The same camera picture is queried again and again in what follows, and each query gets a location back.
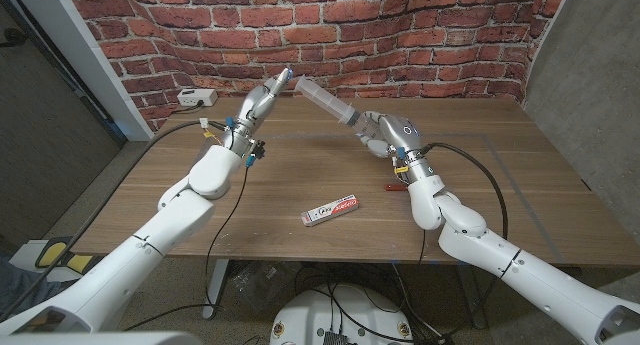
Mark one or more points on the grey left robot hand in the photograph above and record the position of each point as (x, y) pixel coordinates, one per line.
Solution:
(252, 115)

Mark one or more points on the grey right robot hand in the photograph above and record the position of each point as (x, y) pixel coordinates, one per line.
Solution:
(402, 140)

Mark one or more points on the clear plastic syringe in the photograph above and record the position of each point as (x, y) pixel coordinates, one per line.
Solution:
(325, 100)

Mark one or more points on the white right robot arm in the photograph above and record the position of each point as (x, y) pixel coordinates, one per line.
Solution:
(475, 240)

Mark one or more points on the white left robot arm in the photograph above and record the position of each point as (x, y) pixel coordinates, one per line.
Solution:
(170, 225)

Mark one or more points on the white red toothpaste box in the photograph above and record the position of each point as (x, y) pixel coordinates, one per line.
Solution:
(330, 210)

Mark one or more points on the white power strip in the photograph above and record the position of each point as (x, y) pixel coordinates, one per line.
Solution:
(197, 97)

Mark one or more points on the printed red brick backdrop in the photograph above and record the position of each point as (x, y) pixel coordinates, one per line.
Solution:
(350, 35)

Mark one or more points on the clear plastic bag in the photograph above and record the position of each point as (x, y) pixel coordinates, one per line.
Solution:
(257, 282)

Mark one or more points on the grey table leg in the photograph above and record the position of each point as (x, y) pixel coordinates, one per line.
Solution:
(215, 290)
(470, 297)

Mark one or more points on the white robot torso base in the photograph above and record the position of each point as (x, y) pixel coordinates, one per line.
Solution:
(340, 315)

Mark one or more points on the yellow white foot pedal unit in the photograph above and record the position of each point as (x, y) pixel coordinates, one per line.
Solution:
(50, 255)

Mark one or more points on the person's leg in jeans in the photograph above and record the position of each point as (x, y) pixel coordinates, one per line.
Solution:
(22, 285)

